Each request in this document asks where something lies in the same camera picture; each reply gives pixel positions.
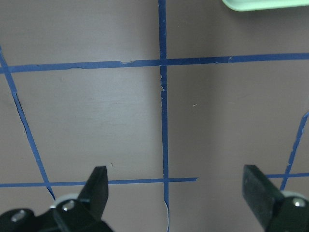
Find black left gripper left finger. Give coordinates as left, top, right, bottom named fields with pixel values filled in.
left=77, top=166, right=109, bottom=220

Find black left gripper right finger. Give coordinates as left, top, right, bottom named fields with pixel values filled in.
left=242, top=165, right=285, bottom=226

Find mint green tray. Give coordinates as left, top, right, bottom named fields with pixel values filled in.
left=222, top=0, right=309, bottom=12

